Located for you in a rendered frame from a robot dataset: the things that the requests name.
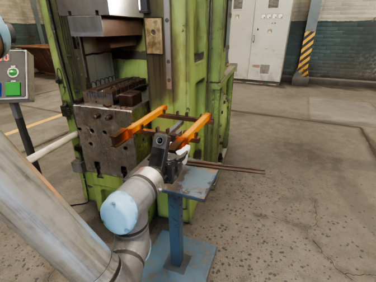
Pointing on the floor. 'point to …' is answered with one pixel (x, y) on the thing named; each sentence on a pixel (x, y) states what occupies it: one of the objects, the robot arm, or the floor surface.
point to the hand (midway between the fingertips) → (179, 144)
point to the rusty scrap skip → (41, 57)
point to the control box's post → (23, 131)
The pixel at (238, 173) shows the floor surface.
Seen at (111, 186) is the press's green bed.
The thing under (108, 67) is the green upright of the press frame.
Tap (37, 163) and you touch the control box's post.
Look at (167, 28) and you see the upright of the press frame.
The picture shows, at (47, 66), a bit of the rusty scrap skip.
